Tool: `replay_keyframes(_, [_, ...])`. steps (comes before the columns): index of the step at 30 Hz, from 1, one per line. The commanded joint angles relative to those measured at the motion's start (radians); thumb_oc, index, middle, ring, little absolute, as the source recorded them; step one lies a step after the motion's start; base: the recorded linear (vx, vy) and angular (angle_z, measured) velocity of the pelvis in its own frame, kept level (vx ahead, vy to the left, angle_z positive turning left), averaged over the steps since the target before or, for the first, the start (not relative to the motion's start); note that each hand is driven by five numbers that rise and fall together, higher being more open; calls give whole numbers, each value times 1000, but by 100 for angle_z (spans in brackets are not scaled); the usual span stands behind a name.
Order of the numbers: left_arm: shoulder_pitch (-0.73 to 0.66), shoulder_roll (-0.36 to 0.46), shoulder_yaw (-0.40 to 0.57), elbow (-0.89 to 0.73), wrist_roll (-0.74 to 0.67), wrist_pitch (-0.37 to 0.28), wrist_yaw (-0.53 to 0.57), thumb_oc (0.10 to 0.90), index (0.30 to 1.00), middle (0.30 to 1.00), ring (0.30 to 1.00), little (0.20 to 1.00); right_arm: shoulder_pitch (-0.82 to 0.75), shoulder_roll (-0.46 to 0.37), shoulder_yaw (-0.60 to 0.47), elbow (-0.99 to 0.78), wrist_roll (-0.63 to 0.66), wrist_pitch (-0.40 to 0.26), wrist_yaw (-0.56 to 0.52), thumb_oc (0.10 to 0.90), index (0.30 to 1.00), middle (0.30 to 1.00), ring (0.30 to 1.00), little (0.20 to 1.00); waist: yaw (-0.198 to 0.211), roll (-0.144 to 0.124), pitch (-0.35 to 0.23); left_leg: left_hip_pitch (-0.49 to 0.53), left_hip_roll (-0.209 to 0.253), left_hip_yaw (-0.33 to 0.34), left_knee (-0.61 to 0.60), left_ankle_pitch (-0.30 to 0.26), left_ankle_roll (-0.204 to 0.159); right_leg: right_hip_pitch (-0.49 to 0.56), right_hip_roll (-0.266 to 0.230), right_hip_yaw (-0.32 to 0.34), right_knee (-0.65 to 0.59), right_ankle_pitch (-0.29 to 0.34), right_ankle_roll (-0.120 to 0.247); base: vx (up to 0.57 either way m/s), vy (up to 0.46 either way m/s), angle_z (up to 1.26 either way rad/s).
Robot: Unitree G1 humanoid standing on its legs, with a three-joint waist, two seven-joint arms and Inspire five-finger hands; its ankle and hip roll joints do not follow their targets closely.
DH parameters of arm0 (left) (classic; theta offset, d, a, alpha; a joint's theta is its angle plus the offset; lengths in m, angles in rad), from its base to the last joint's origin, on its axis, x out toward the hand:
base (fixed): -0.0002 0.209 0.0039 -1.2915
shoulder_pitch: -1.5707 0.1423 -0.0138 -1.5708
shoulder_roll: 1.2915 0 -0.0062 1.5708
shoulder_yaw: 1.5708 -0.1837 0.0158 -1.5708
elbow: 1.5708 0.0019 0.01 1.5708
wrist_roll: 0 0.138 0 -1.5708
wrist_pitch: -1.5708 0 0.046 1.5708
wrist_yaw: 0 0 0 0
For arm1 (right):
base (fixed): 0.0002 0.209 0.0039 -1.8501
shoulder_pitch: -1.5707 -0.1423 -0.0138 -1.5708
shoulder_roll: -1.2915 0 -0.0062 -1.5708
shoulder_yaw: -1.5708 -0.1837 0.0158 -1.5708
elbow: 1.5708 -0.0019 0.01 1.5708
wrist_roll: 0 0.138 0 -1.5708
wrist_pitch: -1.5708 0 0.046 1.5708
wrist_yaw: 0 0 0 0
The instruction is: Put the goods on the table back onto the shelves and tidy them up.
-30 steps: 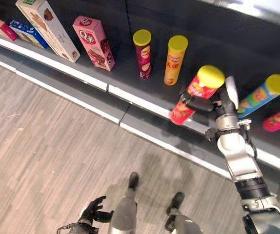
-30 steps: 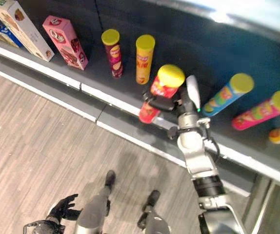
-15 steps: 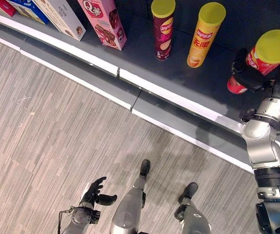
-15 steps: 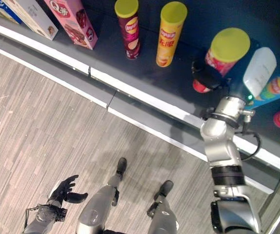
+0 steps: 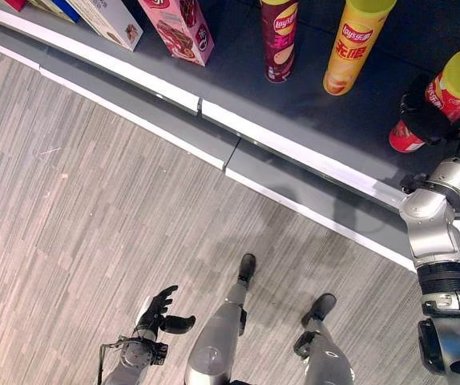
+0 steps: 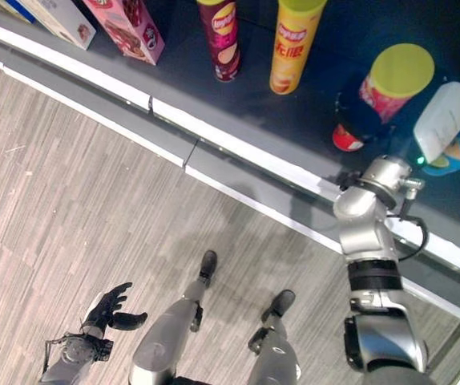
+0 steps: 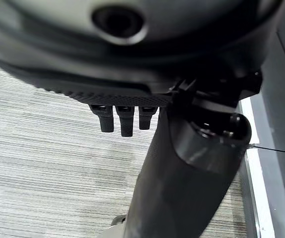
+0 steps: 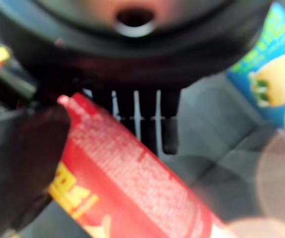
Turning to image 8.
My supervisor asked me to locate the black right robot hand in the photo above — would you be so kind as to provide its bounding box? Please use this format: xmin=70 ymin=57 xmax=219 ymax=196
xmin=0 ymin=0 xmax=275 ymax=238

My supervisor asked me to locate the red chip can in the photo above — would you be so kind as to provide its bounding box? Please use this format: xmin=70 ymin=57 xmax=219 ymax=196
xmin=48 ymin=93 xmax=285 ymax=238

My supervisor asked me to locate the blue chip can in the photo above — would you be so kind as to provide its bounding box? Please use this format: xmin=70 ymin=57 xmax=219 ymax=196
xmin=225 ymin=2 xmax=285 ymax=226

